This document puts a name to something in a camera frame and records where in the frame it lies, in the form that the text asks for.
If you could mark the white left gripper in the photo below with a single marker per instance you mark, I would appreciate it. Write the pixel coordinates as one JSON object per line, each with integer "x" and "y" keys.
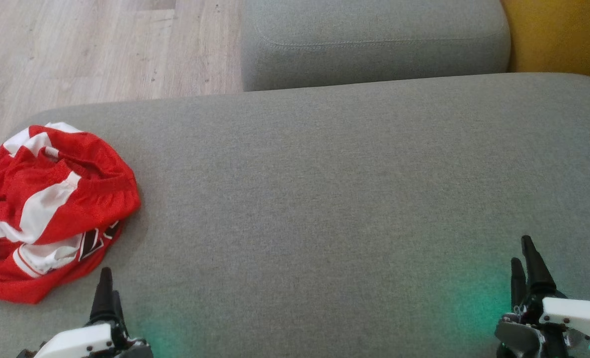
{"x": 81, "y": 343}

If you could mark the red and white sports shorts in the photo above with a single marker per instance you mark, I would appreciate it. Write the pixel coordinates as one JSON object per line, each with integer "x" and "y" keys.
{"x": 101, "y": 199}

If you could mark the yellow upholstered cushion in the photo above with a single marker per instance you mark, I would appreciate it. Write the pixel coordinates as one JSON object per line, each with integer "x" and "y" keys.
{"x": 563, "y": 35}

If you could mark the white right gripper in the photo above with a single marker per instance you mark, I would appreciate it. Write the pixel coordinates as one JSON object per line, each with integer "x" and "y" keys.
{"x": 573, "y": 315}

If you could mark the grey sofa cushion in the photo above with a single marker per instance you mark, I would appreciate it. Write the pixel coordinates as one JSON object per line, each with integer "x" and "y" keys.
{"x": 374, "y": 44}

